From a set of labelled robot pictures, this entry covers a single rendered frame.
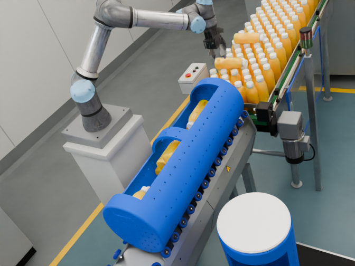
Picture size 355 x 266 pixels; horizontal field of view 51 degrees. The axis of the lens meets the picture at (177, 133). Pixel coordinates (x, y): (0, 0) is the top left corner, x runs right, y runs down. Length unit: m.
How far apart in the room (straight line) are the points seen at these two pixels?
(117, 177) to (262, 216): 0.81
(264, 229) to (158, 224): 0.39
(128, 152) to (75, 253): 1.37
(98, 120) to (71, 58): 2.98
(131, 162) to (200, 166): 0.51
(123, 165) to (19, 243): 1.46
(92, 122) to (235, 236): 0.91
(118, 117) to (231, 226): 0.85
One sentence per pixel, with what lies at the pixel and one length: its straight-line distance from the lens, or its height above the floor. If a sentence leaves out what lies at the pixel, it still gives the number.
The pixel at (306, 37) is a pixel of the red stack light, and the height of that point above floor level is 1.23.
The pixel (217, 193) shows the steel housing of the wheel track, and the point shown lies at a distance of 1.83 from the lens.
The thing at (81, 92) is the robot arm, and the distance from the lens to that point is 1.85.
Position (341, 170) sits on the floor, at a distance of 3.06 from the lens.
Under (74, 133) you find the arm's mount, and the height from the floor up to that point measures 1.21.
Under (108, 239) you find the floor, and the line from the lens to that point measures 3.08.
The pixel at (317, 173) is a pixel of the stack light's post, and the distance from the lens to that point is 2.79.
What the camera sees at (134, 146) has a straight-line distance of 2.01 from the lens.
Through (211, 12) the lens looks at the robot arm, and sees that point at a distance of 2.00.
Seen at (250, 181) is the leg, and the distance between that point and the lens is 2.33.
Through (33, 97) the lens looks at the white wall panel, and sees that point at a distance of 4.54.
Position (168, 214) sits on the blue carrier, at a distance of 1.46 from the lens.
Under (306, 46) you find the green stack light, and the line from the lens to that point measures 2.17.
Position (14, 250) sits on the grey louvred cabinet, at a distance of 3.21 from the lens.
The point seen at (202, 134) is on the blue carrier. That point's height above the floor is 1.19.
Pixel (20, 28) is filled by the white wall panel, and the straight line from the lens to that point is 4.47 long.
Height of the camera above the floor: 2.20
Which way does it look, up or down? 36 degrees down
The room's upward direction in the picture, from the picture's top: 20 degrees counter-clockwise
